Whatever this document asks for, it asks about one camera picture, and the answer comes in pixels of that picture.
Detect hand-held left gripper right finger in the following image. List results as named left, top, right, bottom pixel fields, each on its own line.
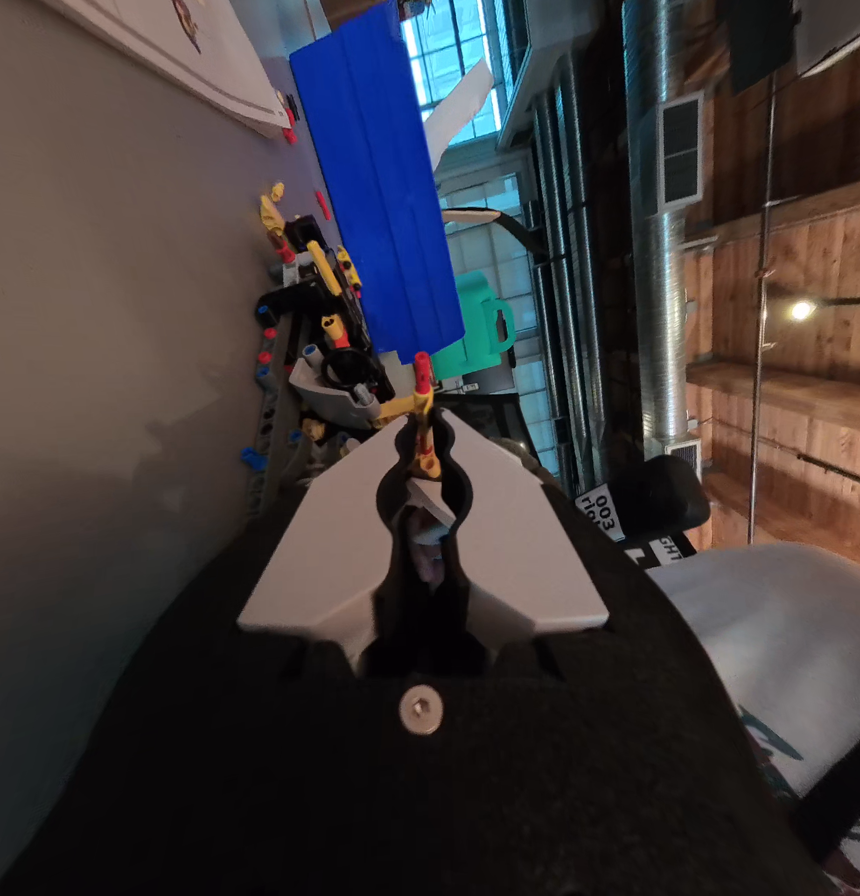
left=437, top=409, right=611, bottom=674

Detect scattered small lego pieces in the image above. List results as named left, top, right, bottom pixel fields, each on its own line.
left=258, top=90, right=333, bottom=242

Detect black and white softbox light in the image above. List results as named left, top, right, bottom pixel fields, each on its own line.
left=722, top=0, right=860, bottom=97

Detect teal tote bag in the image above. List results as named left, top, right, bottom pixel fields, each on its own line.
left=430, top=269, right=519, bottom=377

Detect white air vent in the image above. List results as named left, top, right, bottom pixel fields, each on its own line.
left=663, top=437, right=705, bottom=485
left=652, top=90, right=706, bottom=212

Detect small yellow lego connector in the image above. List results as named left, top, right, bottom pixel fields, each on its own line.
left=372, top=350, right=446, bottom=482

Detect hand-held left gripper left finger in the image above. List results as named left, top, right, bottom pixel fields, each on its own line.
left=237, top=413, right=410, bottom=677

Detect lego instruction booklet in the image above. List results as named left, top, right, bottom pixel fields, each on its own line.
left=41, top=0, right=292, bottom=139

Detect blue plastic bin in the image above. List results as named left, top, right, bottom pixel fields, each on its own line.
left=288, top=0, right=467, bottom=356

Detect white paper slip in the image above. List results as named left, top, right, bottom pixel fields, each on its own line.
left=421, top=58, right=498, bottom=167

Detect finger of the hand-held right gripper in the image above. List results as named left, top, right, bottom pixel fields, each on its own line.
left=404, top=476, right=460, bottom=545

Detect lego car chassis model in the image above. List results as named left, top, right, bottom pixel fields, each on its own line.
left=239, top=181, right=446, bottom=520

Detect black strap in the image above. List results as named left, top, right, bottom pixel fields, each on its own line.
left=787, top=727, right=860, bottom=870

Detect metal air duct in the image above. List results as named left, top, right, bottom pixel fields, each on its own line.
left=621, top=0, right=691, bottom=464

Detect black monitor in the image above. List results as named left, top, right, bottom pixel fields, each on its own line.
left=437, top=392, right=544, bottom=478

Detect printed marker board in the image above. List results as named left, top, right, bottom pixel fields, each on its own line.
left=622, top=532, right=698, bottom=569

